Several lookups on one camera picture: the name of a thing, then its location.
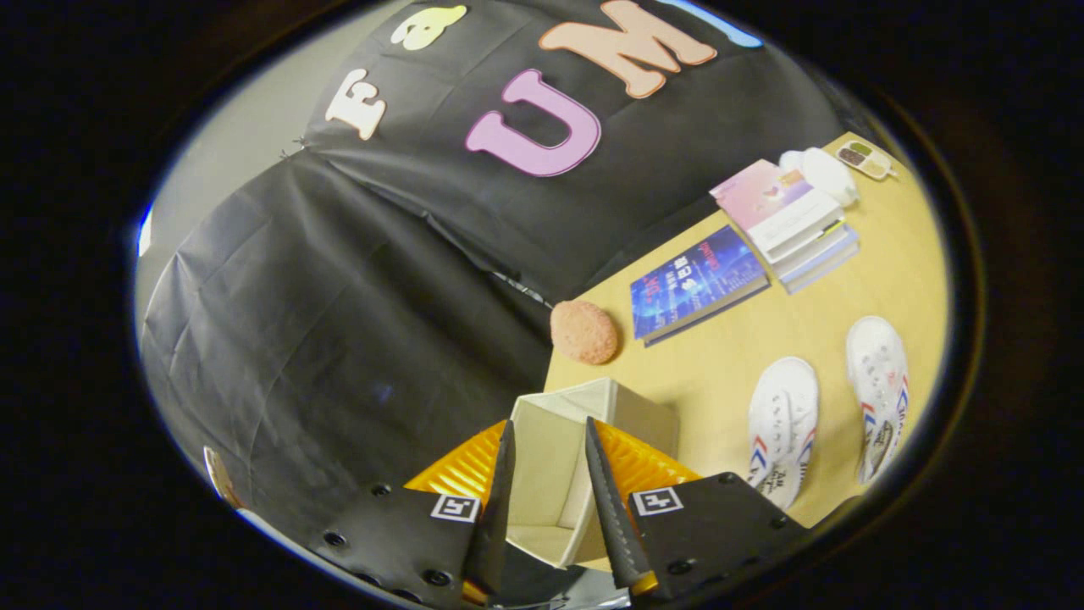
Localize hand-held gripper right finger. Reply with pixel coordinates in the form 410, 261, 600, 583
584, 415, 810, 602

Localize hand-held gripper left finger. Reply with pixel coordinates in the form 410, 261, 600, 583
309, 419, 516, 607

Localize beige fabric storage box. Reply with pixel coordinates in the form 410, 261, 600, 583
506, 377, 680, 570

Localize white shoe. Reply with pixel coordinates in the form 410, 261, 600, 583
747, 357, 821, 512
845, 315, 911, 485

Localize orange fuzzy ball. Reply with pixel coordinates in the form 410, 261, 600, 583
550, 300, 620, 366

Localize blue cover book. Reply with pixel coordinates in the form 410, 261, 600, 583
629, 225, 772, 348

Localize black backdrop cloth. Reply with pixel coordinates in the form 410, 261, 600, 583
140, 0, 865, 543

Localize grey blue book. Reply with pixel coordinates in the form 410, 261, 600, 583
779, 233, 861, 296

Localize white paged book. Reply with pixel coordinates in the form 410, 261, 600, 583
769, 219, 852, 279

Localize pink cover book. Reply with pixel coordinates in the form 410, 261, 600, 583
710, 159, 843, 263

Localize white round pouch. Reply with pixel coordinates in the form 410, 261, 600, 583
779, 147, 860, 208

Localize small colour palette tray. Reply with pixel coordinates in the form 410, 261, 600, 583
834, 140, 897, 181

